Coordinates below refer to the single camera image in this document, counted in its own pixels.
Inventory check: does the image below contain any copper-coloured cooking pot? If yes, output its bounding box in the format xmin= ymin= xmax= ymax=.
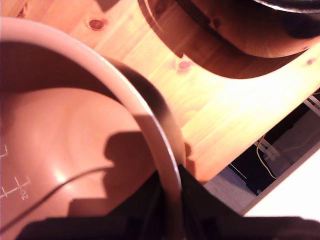
xmin=0 ymin=17 xmax=188 ymax=240

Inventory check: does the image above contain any black Philips rice cooker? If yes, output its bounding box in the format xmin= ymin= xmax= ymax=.
xmin=174 ymin=0 xmax=320 ymax=59

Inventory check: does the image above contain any white furniture panel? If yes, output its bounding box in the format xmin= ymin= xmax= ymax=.
xmin=243 ymin=147 xmax=320 ymax=221

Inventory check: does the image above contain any yellow cable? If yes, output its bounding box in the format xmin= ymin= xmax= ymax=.
xmin=256 ymin=133 xmax=278 ymax=180

